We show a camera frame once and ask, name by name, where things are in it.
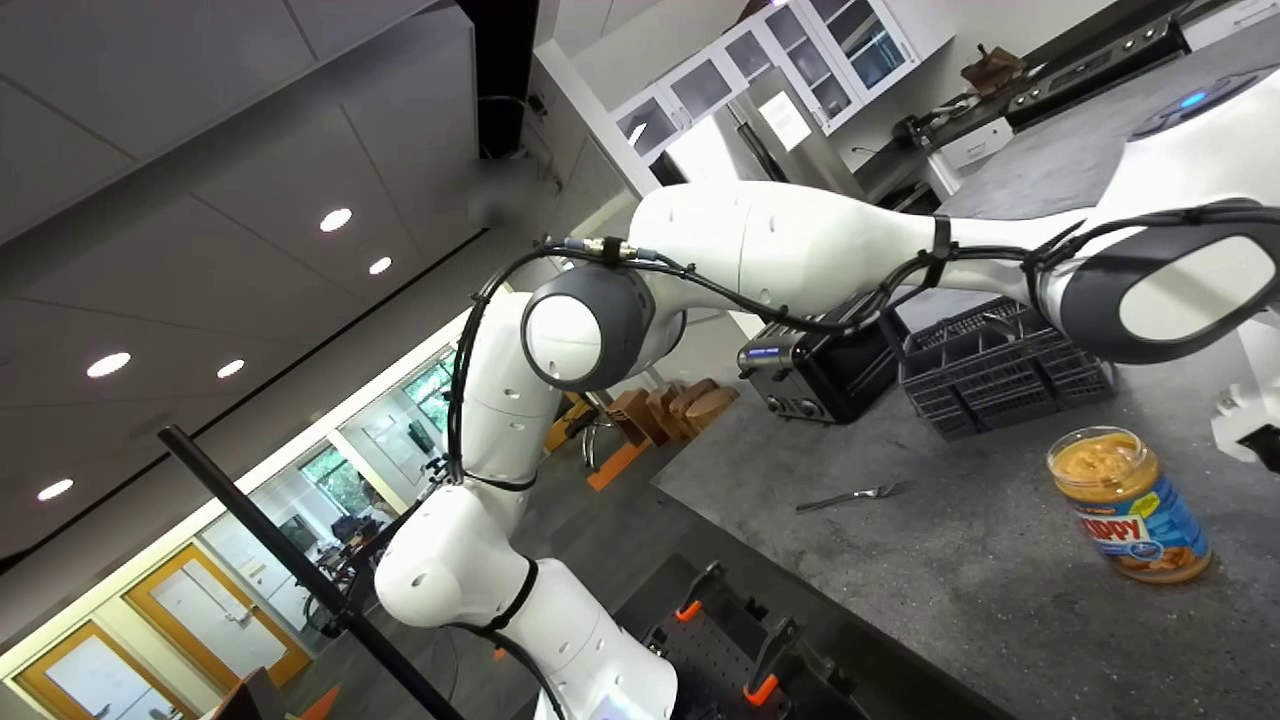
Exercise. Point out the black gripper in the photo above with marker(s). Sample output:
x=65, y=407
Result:
x=1263, y=449

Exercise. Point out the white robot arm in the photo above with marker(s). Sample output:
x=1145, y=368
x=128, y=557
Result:
x=775, y=240

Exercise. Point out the open peanut butter jar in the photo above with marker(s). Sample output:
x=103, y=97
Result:
x=1141, y=524

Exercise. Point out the black plastic crate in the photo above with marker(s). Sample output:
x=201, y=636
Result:
x=1003, y=373

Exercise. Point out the silver metal fork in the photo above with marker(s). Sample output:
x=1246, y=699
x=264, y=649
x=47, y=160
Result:
x=854, y=499

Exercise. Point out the white box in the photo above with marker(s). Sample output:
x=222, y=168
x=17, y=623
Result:
x=968, y=150

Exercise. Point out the black box device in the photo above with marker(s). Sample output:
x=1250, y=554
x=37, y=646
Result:
x=845, y=373

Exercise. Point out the white paper sheet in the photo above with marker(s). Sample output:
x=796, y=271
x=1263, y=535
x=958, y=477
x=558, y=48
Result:
x=787, y=123

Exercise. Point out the white glass door cabinets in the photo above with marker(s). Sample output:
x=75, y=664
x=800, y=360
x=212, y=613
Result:
x=812, y=62

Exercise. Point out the wooden block stack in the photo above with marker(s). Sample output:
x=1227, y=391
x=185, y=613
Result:
x=664, y=412

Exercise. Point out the ceiling projector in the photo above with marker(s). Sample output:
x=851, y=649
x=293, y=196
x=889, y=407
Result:
x=500, y=200

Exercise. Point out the black ceiling column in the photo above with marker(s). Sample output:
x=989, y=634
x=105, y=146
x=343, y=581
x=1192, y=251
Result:
x=500, y=64

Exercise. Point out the round recessed ceiling light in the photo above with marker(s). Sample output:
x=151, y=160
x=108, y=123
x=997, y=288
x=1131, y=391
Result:
x=383, y=267
x=108, y=360
x=336, y=218
x=55, y=491
x=231, y=365

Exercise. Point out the black slanted pole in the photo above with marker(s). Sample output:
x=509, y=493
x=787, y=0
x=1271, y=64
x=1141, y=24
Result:
x=305, y=574

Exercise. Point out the orange framed glass door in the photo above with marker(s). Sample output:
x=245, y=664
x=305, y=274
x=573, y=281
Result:
x=86, y=672
x=222, y=623

